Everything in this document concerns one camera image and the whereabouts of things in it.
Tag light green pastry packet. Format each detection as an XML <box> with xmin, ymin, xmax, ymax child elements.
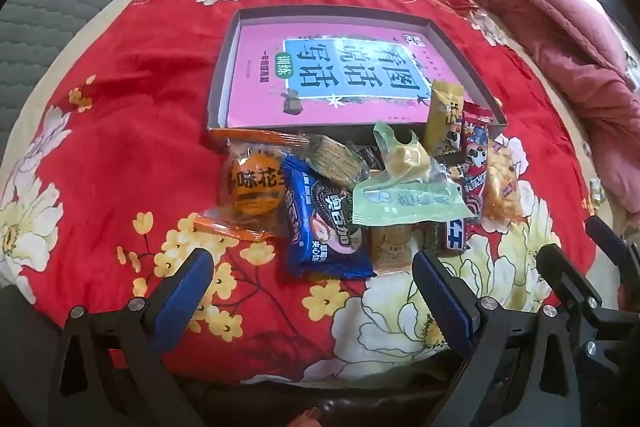
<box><xmin>351</xmin><ymin>121</ymin><xmax>473</xmax><ymax>227</ymax></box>

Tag black television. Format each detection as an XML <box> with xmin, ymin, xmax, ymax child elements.
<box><xmin>597</xmin><ymin>0</ymin><xmax>640</xmax><ymax>26</ymax></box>

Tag red lollipop packet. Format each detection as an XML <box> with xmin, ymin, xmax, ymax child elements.
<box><xmin>445</xmin><ymin>103</ymin><xmax>496</xmax><ymax>225</ymax></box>

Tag red floral blanket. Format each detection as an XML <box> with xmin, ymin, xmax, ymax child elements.
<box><xmin>0</xmin><ymin>0</ymin><xmax>601</xmax><ymax>383</ymax></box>

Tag yellow cartoon snack packet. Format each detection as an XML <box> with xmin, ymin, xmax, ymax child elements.
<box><xmin>424</xmin><ymin>79</ymin><xmax>466</xmax><ymax>158</ymax></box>

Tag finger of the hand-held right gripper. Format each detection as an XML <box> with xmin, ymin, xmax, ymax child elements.
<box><xmin>585</xmin><ymin>216</ymin><xmax>640</xmax><ymax>278</ymax></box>
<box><xmin>536</xmin><ymin>243</ymin><xmax>640</xmax><ymax>333</ymax></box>

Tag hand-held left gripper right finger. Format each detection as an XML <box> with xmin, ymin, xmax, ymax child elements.
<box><xmin>411</xmin><ymin>248</ymin><xmax>581</xmax><ymax>427</ymax></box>

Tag grey cardboard box lid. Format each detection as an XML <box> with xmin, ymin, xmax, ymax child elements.
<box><xmin>206</xmin><ymin>5</ymin><xmax>508</xmax><ymax>142</ymax></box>

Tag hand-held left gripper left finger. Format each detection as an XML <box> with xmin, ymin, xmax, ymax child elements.
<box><xmin>47</xmin><ymin>248</ymin><xmax>216</xmax><ymax>427</ymax></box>

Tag pink quilt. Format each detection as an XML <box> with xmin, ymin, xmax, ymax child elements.
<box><xmin>425</xmin><ymin>0</ymin><xmax>640</xmax><ymax>228</ymax></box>

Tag orange snack packet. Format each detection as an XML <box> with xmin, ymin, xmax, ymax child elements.
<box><xmin>194</xmin><ymin>128</ymin><xmax>311</xmax><ymax>242</ymax></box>

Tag clear tan cake packet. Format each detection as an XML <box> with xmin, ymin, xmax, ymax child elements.
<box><xmin>370</xmin><ymin>223</ymin><xmax>426</xmax><ymax>277</ymax></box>

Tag blue cookie packet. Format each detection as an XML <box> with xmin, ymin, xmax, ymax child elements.
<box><xmin>280</xmin><ymin>154</ymin><xmax>377</xmax><ymax>279</ymax></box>

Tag clear rice cracker packet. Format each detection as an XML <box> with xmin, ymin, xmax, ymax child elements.
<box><xmin>482</xmin><ymin>134</ymin><xmax>526</xmax><ymax>223</ymax></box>

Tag clear wafer biscuit packet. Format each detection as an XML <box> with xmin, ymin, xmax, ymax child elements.
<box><xmin>300</xmin><ymin>134</ymin><xmax>368</xmax><ymax>190</ymax></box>

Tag pink book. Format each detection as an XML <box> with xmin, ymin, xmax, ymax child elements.
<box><xmin>226</xmin><ymin>23</ymin><xmax>488</xmax><ymax>128</ymax></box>

